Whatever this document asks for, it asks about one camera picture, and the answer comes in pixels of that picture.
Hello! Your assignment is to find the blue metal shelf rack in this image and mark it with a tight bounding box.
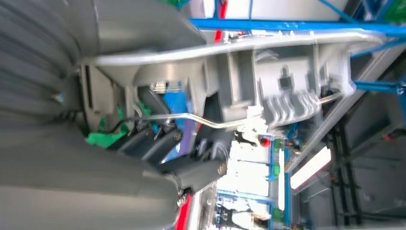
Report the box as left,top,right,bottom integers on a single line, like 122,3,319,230
189,0,406,96

